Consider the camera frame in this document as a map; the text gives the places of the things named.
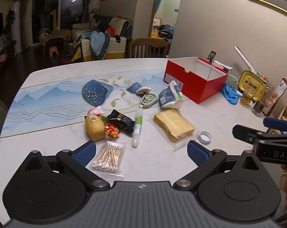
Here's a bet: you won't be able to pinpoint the black snack packet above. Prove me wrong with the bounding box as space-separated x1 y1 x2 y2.
107 109 135 136

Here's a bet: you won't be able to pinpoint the red snack bag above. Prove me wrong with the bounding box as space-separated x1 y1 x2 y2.
262 78 287 116

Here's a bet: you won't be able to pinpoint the small metal lid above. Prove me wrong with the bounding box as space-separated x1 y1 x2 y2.
198 132 212 145

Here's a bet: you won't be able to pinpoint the glass balcony door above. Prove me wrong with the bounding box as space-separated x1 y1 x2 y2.
29 0 84 48

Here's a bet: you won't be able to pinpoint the bagged bread slices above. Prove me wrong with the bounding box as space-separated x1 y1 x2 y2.
153 108 201 151

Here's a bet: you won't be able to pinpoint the pile of clothes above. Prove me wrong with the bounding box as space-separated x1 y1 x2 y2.
81 27 121 60

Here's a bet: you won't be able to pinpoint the pink candy packet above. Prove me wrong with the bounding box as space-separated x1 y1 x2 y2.
87 106 103 117

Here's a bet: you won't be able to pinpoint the grey curtain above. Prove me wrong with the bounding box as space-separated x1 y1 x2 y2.
83 0 94 23

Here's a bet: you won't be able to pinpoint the bag of cotton swabs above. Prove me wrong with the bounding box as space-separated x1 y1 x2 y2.
86 140 127 177

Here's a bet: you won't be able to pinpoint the red cardboard box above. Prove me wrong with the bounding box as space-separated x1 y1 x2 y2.
164 57 229 104

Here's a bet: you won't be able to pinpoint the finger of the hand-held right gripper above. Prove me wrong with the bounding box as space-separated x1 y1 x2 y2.
232 125 269 145
263 117 287 133

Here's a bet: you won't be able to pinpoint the colourful keychain toy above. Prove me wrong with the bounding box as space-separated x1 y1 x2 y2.
104 123 121 139

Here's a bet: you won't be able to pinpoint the glass of dark drink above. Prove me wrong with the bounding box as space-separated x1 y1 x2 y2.
251 85 274 117

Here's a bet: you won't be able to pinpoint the rolled white paper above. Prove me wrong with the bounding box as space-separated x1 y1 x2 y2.
234 47 255 72

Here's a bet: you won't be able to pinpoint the white green glue stick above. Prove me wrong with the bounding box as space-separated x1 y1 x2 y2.
131 109 144 147

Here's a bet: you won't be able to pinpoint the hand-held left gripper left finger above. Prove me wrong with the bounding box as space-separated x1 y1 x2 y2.
22 141 111 193

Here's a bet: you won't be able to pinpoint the wooden chair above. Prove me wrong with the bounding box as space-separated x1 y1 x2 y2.
131 38 170 59

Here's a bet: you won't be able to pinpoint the blue rubber gloves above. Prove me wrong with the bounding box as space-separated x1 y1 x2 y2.
221 84 242 105

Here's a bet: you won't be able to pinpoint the coffee table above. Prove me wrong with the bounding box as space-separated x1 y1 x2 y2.
39 30 70 57

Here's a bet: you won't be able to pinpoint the dark green box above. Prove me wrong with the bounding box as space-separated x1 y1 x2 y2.
213 60 233 72

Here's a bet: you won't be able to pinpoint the bed with clothes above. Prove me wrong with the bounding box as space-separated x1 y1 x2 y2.
151 24 176 45

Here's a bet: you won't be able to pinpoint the yellow giraffe toy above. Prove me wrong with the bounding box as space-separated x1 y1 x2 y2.
49 9 58 30

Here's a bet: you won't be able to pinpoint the green correction tape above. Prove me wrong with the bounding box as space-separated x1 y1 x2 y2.
139 93 158 108

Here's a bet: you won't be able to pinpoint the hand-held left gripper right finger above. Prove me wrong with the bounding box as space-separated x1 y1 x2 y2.
173 141 265 192

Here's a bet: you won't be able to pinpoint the tall white floor unit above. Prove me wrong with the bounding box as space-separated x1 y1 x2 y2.
10 0 22 54

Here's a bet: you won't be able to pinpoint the yellow plush toy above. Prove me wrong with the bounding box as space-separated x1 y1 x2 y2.
85 114 106 142

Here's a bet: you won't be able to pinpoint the pale green mug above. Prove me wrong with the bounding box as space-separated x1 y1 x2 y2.
225 74 239 88

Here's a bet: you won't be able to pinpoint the blue white tissue pack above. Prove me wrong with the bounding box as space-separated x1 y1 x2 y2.
158 80 184 110

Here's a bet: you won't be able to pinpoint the sofa with cream cover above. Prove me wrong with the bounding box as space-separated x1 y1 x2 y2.
72 17 132 61

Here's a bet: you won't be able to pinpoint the yellow storage box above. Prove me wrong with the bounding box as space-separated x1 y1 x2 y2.
237 70 267 98

